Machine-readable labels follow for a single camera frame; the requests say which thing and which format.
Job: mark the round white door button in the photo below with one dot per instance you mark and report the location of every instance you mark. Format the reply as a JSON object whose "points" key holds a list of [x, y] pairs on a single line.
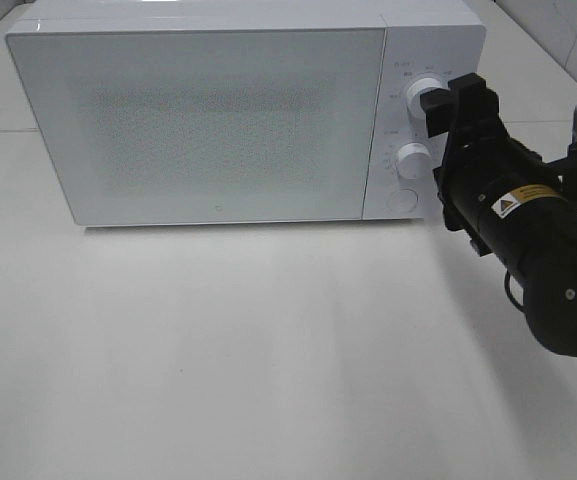
{"points": [[403, 203]]}

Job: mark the white microwave door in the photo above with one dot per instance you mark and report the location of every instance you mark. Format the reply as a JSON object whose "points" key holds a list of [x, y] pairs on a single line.
{"points": [[208, 127]]}

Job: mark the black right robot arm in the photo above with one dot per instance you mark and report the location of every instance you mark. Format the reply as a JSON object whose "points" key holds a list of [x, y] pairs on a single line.
{"points": [[511, 203]]}

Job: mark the white microwave knob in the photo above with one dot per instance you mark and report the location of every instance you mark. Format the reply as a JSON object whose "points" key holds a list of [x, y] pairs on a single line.
{"points": [[413, 161], [418, 87]]}

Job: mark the white microwave oven body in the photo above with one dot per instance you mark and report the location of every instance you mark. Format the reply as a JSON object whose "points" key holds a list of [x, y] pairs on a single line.
{"points": [[440, 38]]}

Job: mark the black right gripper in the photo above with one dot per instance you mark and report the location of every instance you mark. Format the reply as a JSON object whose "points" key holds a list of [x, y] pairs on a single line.
{"points": [[481, 162]]}

